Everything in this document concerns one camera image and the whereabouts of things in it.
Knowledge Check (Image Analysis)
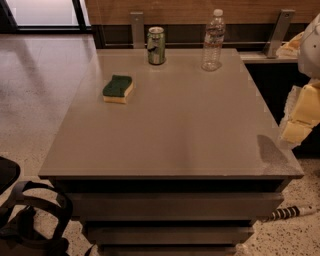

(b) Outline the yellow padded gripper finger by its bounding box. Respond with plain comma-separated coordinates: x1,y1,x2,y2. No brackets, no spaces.
280,81,320,144

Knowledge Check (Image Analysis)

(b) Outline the green soda can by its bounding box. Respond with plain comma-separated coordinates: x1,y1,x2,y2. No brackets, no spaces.
147,26,166,65

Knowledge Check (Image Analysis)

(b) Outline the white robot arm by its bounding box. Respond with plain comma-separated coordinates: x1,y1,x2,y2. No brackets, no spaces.
279,14,320,148

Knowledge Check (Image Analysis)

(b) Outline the black white striped tool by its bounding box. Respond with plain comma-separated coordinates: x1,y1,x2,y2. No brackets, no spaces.
267,206,317,221

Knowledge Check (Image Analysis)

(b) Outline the clear plastic water bottle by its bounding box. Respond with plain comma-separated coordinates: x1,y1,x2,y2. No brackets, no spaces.
201,9,226,71

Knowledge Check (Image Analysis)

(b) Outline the grey drawer cabinet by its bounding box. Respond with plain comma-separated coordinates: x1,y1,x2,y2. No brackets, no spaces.
40,49,303,256

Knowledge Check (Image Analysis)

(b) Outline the green and yellow sponge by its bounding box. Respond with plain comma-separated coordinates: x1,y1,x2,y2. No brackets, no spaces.
102,75,134,104

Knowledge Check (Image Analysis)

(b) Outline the right metal bracket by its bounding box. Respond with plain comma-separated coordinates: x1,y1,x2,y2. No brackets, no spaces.
263,9,295,59

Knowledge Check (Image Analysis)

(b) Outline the metal bracket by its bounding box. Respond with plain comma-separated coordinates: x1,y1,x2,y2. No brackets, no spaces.
263,9,295,59
130,11,145,49

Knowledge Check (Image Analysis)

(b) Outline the left metal bracket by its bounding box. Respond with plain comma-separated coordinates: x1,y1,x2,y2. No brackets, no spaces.
130,11,145,49

